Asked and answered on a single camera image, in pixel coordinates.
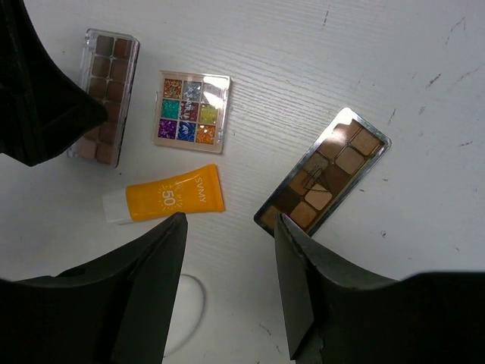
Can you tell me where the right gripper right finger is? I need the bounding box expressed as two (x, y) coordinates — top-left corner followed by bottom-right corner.
(274, 214), (402, 363)

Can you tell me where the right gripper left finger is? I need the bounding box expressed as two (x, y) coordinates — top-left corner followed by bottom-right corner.
(14, 213), (188, 363)

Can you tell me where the nude tan eyeshadow palette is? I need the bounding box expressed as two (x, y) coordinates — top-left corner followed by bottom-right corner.
(253, 108), (392, 236)

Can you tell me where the long brown eyeshadow palette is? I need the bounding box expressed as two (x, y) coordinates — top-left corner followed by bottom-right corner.
(67, 29), (140, 168)

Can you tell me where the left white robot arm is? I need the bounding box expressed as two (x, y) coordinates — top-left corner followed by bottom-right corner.
(1, 1), (108, 167)

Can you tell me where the orange sunscreen tube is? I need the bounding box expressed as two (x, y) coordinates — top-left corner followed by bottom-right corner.
(102, 164), (225, 224)

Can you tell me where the colourful square eyeshadow palette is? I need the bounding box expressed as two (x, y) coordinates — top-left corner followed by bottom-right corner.
(152, 71), (232, 154)

